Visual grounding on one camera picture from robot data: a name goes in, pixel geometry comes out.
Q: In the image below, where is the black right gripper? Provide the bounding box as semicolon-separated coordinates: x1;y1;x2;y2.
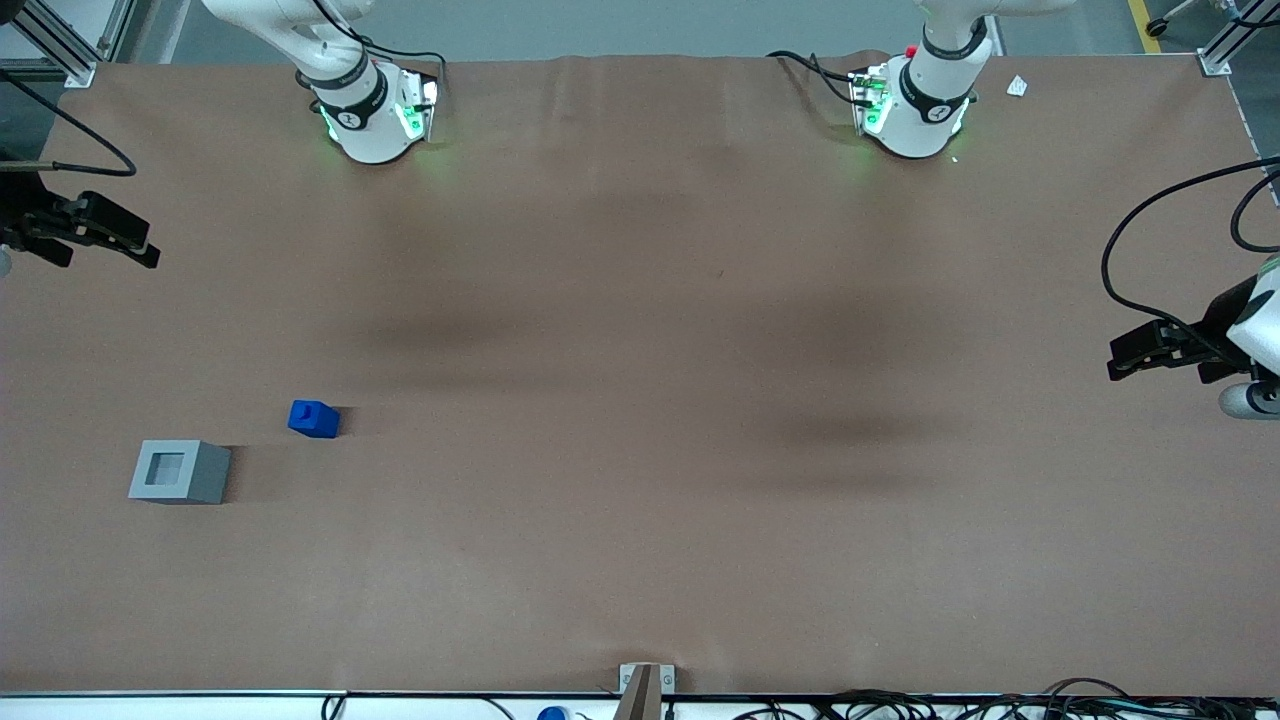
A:
0;175;161;269

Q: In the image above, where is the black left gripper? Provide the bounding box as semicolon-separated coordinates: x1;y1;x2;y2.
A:
1107;276;1263;386

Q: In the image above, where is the blue plastic part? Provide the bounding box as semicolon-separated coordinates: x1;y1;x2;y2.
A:
288;400;341;440

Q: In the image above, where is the gray square base block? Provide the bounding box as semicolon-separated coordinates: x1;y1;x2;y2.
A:
128;440;232;505

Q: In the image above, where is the black caster wheel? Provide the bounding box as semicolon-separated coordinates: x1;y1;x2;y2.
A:
1145;0;1216;39

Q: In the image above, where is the brown table mat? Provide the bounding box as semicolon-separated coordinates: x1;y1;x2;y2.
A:
0;52;1280;698

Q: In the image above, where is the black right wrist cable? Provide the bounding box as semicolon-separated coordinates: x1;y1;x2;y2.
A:
0;72;138;178

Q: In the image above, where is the long black left wrist cable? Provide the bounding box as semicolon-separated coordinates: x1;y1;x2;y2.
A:
1100;157;1280;351

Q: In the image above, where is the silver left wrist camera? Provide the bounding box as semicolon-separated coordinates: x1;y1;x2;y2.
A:
1218;382;1280;420

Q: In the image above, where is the short black looped cable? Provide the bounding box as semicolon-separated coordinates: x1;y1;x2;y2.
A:
1229;172;1280;254

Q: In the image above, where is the aluminium frame post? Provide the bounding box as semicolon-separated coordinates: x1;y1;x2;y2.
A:
1197;0;1280;77
0;0;136;89

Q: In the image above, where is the black right base cable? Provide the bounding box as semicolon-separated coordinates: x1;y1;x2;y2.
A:
355;40;448;101

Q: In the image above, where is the black base cable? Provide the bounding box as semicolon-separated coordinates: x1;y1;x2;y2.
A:
355;40;448;101
767;50;873;107

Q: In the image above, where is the black cable bundle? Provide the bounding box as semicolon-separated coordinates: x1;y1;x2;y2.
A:
735;678;1280;720

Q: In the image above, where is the black left base cable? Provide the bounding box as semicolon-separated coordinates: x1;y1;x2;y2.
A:
767;50;873;107

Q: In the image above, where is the metal table bracket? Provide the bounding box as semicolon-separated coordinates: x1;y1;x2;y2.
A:
619;663;676;696

